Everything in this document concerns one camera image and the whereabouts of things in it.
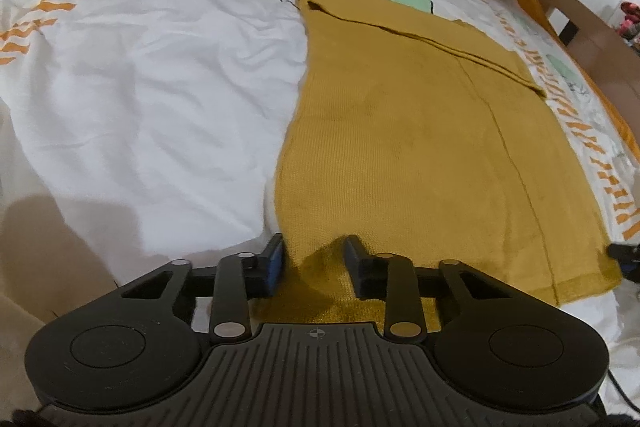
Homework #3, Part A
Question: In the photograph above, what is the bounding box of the beige cloth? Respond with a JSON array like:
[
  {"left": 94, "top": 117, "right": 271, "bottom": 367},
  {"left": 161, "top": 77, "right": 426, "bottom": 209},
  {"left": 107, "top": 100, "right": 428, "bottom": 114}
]
[{"left": 0, "top": 194, "right": 118, "bottom": 413}]

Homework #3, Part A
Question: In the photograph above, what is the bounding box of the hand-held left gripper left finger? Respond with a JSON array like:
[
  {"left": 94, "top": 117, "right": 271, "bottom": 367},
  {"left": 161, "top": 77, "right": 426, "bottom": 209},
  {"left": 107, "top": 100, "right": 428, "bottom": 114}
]
[{"left": 117, "top": 234, "right": 284, "bottom": 342}]

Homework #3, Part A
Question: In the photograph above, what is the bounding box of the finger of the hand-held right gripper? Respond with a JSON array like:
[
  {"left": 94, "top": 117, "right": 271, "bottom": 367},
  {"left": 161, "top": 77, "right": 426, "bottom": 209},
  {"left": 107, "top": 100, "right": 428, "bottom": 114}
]
[{"left": 606, "top": 243, "right": 640, "bottom": 280}]

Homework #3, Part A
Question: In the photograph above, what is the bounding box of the mustard yellow knit sweater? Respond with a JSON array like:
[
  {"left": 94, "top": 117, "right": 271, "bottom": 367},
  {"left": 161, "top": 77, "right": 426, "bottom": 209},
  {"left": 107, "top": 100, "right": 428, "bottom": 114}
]
[{"left": 250, "top": 0, "right": 624, "bottom": 323}]

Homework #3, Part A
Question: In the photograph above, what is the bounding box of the white printed duvet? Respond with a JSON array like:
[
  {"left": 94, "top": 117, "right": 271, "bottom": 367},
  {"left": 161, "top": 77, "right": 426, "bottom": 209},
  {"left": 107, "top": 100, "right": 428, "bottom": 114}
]
[{"left": 0, "top": 0, "right": 640, "bottom": 408}]

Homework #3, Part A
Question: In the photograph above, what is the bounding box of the black cable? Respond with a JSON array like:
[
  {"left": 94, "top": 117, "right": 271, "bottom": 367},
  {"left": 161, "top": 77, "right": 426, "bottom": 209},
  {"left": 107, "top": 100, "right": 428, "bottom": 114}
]
[{"left": 606, "top": 369, "right": 640, "bottom": 409}]

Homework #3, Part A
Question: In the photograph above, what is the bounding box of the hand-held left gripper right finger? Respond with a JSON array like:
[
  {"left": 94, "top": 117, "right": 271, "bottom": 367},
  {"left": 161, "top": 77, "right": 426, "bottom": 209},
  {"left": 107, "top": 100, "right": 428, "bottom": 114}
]
[{"left": 344, "top": 234, "right": 508, "bottom": 342}]

